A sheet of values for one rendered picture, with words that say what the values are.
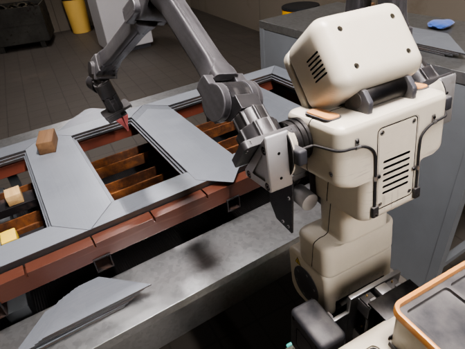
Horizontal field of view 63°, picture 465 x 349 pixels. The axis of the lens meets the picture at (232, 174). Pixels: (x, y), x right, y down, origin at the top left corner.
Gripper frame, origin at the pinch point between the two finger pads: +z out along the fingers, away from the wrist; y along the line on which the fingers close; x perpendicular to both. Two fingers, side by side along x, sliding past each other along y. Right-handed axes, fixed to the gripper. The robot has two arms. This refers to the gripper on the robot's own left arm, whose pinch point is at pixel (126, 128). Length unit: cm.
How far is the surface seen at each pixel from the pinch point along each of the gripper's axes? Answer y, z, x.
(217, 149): -22.4, 13.6, 22.5
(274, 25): -100, 12, -40
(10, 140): 43, 10, -64
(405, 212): -84, 75, 57
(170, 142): -11.1, 11.3, 6.3
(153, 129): -10.7, 11.4, -9.2
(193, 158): -12.7, 11.3, 22.2
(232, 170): -18.9, 12.5, 38.0
